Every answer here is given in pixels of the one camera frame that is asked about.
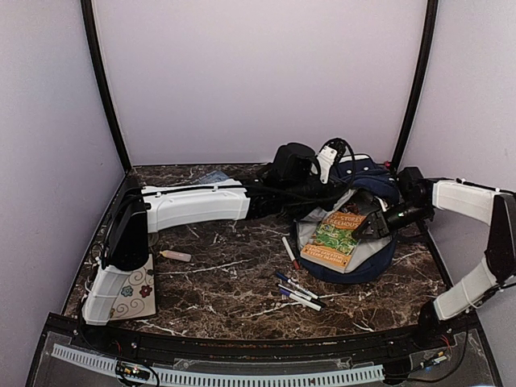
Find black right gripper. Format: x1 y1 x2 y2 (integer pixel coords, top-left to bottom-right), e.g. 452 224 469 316
353 199 432 239

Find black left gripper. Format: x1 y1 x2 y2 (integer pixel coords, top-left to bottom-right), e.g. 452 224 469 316
285 174 350 211

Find navy blue backpack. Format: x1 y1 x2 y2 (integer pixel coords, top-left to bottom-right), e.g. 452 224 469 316
293 153 400 285

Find orange treehouse paperback book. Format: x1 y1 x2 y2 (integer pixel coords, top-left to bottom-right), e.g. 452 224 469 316
300 211 365 273

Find dark blue hardcover book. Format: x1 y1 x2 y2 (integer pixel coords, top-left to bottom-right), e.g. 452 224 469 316
199 170 229 184

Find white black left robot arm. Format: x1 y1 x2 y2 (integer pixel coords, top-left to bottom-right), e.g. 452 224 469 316
78 177 351 352

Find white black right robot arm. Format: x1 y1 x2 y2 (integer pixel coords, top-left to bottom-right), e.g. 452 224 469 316
352 177 515 350

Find blue capped white marker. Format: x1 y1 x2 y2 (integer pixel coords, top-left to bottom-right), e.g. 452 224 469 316
275 272 299 287

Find black capped white marker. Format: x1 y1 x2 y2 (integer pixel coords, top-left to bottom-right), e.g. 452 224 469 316
280 288 324 311

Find purple capped white marker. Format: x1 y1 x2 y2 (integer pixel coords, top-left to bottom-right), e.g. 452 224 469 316
277 284 317 301

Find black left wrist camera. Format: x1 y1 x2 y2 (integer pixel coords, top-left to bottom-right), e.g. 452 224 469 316
271 142 315 183

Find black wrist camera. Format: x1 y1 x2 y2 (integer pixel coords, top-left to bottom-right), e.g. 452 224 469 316
397 166 425 202
271 142 315 183

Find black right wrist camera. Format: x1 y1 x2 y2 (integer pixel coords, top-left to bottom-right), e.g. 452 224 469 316
397 166 425 202

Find black front rail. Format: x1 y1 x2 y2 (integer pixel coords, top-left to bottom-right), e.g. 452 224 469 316
44 312 485 364

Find white slotted cable duct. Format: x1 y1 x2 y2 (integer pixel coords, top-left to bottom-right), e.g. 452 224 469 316
50 344 385 386

